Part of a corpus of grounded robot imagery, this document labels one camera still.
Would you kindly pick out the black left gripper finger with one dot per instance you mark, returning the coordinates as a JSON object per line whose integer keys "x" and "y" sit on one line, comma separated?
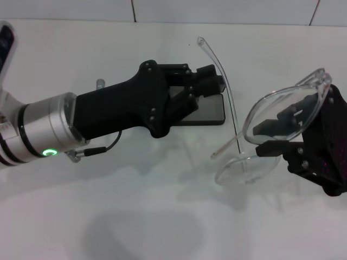
{"x": 207, "y": 71}
{"x": 211, "y": 86}

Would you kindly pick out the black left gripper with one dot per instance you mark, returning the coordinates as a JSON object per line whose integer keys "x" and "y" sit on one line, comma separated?
{"x": 122, "y": 108}

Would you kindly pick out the black glasses case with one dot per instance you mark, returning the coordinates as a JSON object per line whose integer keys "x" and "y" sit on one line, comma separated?
{"x": 211, "y": 111}

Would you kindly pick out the clear white glasses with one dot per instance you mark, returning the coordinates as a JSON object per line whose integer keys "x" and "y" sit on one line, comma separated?
{"x": 271, "y": 105}

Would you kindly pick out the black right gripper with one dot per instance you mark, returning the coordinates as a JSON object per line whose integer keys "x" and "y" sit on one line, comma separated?
{"x": 330, "y": 140}

